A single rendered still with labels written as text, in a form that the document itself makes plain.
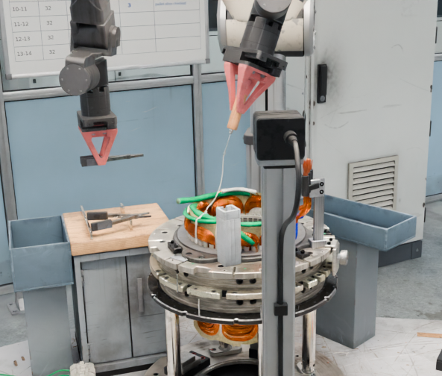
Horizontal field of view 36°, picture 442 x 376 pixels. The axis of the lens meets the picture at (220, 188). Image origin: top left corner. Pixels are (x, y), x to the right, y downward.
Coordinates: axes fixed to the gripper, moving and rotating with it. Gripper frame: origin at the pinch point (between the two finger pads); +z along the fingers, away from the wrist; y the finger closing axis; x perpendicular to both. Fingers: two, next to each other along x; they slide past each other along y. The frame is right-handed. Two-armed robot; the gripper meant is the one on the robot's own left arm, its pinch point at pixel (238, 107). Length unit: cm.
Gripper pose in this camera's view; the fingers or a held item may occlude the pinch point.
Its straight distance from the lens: 113.6
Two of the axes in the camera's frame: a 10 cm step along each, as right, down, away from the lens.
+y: 5.6, 2.4, -7.9
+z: -3.1, 9.5, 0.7
